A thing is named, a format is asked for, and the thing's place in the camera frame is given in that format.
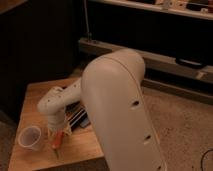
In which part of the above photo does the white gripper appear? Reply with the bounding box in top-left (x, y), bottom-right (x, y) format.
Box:
top-left (47, 114), bottom-right (72, 140)

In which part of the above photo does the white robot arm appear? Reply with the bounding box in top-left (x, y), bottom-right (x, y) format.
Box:
top-left (38, 49), bottom-right (167, 171)

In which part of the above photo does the black striped box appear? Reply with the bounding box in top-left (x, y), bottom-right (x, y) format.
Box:
top-left (65, 102), bottom-right (87, 130)

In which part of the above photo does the small blue sponge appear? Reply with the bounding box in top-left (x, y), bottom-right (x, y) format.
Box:
top-left (80, 117), bottom-right (90, 128)

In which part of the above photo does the clear plastic cup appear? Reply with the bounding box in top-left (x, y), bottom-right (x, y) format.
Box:
top-left (18, 126), bottom-right (43, 151)

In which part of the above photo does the wooden table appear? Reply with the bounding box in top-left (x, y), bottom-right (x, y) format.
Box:
top-left (8, 78), bottom-right (108, 171)

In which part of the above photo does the metal pole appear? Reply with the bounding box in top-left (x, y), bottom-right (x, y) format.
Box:
top-left (83, 0), bottom-right (92, 41)

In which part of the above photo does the grey baseboard rail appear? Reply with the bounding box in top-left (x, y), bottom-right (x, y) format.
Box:
top-left (78, 38), bottom-right (213, 84)

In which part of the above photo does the wall shelf with items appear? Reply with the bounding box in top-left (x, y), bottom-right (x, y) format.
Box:
top-left (90, 0), bottom-right (213, 21)

